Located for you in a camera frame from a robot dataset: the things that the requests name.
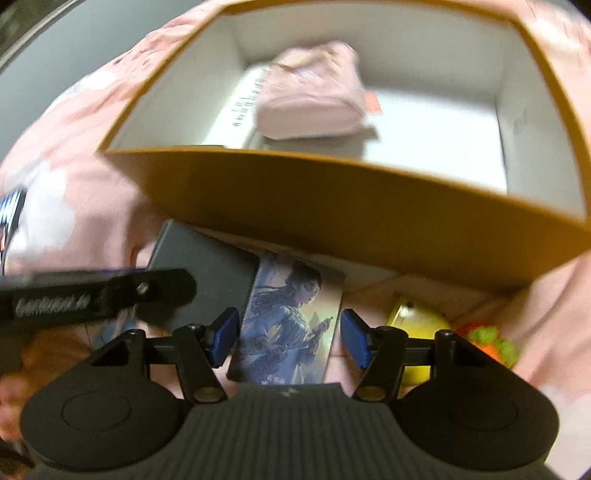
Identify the black box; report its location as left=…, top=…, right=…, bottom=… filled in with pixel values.
left=147, top=219, right=260, bottom=333

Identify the white glasses case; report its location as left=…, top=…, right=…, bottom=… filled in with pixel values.
left=203, top=65, right=278, bottom=151

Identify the pink pouch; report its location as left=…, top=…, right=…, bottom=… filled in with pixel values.
left=255, top=41, right=377, bottom=141

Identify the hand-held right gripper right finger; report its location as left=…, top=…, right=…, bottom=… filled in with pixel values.
left=340, top=309, right=485, bottom=400

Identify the window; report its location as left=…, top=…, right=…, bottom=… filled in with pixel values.
left=0, top=0, right=93, bottom=70

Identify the smartphone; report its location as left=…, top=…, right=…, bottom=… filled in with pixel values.
left=0, top=187, right=28, bottom=273

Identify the orange cardboard box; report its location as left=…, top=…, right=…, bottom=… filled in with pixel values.
left=97, top=0, right=591, bottom=291

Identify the illustrated woman card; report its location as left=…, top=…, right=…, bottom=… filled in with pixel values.
left=226, top=250, right=347, bottom=386

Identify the person's left hand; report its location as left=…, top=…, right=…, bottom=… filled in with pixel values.
left=23, top=329, right=107, bottom=370

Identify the crocheted orange carrot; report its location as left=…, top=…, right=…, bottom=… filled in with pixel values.
left=455, top=323, right=520, bottom=367

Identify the yellow round gadget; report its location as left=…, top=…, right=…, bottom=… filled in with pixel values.
left=385, top=295, right=455, bottom=386

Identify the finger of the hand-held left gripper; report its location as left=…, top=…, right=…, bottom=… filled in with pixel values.
left=108, top=269, right=197, bottom=324

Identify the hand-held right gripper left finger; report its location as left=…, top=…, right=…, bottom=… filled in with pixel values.
left=92, top=308, right=240, bottom=402

